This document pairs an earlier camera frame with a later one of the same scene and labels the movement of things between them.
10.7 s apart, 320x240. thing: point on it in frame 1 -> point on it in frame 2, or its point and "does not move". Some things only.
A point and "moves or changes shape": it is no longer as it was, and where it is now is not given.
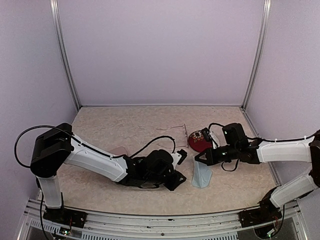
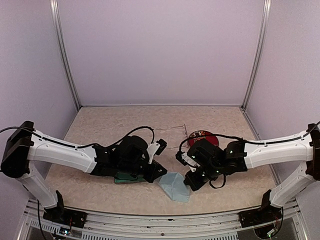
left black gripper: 174,183 -> 150,175
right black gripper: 210,159 -> 195,183
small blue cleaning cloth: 202,174 moves or changes shape
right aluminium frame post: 265,21 does not move
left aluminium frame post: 59,36 does not move
